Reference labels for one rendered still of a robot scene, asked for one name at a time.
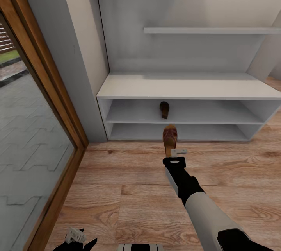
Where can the door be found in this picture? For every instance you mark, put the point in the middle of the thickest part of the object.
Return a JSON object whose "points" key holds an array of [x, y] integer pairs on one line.
{"points": [[42, 141]]}

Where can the sandal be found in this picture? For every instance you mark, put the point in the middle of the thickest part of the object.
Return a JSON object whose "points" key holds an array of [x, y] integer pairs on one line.
{"points": [[164, 107], [169, 139]]}

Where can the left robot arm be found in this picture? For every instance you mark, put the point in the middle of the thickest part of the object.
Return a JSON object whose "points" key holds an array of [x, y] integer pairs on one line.
{"points": [[74, 241]]}

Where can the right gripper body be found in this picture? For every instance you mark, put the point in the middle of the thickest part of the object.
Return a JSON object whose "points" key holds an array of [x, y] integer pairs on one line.
{"points": [[181, 159]]}

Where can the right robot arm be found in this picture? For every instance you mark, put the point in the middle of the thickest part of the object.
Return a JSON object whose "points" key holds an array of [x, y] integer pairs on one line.
{"points": [[215, 229]]}

